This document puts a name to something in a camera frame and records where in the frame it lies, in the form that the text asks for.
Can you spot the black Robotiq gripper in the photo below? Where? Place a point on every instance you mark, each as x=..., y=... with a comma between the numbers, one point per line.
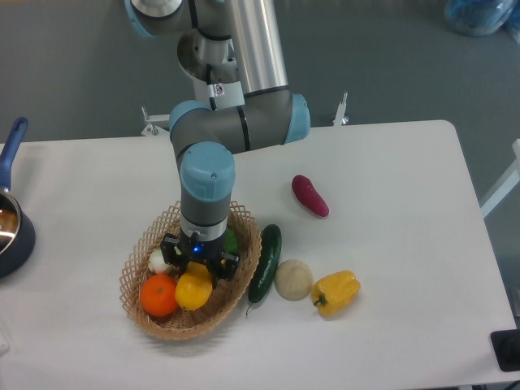
x=179, y=250

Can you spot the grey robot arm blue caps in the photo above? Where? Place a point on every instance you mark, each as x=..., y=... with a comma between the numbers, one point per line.
x=234, y=49

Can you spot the woven wicker basket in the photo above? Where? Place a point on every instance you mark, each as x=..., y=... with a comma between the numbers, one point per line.
x=183, y=324

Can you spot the green bok choy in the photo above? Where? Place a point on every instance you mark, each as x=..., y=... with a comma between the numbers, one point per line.
x=158, y=266

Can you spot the orange tangerine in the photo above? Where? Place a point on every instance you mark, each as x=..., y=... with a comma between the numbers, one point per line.
x=158, y=296

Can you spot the dark green cucumber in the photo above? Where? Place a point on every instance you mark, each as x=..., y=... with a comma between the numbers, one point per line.
x=267, y=265

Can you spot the purple sweet potato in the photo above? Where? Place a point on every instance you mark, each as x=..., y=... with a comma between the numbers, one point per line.
x=308, y=196

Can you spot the yellow bell pepper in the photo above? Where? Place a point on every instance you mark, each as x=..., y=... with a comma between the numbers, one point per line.
x=334, y=292

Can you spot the dark blue saucepan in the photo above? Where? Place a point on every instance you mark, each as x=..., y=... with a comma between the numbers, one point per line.
x=18, y=236

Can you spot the black device at table edge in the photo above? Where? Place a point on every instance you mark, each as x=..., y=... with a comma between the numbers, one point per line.
x=506, y=349

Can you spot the blue plastic bag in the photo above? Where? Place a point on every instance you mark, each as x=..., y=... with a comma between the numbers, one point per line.
x=478, y=18

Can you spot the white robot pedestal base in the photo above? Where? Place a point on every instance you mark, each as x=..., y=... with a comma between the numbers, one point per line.
x=222, y=80

